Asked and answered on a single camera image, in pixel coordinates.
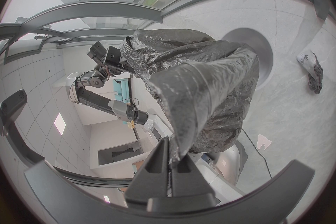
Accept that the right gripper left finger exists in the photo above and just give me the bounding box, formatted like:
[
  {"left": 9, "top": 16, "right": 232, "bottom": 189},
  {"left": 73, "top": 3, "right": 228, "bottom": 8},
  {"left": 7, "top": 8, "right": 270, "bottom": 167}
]
[{"left": 125, "top": 138, "right": 172, "bottom": 209}]

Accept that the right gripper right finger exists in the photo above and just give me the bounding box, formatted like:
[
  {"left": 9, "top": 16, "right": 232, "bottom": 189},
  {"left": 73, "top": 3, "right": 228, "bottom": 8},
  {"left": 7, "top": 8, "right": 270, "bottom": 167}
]
[{"left": 171, "top": 154, "right": 216, "bottom": 205}]

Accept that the white trash bin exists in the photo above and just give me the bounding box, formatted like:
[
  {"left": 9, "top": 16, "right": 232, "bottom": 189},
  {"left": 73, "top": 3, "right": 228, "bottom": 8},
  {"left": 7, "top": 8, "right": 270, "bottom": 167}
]
[{"left": 222, "top": 28, "right": 274, "bottom": 91}]

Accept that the crumpled black plastic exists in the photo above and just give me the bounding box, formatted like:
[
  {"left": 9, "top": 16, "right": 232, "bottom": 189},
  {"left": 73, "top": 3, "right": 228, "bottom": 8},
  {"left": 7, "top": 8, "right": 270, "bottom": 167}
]
[{"left": 307, "top": 53, "right": 324, "bottom": 95}]

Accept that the window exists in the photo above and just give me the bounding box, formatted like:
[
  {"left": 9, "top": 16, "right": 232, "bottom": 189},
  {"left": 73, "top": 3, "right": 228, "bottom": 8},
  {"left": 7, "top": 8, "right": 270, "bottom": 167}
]
[{"left": 0, "top": 0, "right": 332, "bottom": 65}]

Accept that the white printed wrapper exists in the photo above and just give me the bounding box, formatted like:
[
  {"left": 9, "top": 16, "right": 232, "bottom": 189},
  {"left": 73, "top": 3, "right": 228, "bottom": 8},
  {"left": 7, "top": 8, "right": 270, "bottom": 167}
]
[{"left": 296, "top": 51, "right": 317, "bottom": 74}]

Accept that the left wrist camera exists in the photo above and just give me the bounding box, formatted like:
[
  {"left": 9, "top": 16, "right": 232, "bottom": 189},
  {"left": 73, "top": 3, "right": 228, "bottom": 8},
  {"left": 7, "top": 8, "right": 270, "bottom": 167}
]
[{"left": 87, "top": 41, "right": 107, "bottom": 61}]

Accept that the black cable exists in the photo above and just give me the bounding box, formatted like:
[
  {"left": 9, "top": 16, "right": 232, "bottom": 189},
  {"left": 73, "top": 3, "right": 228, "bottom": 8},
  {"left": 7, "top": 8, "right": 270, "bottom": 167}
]
[{"left": 241, "top": 128, "right": 273, "bottom": 179}]

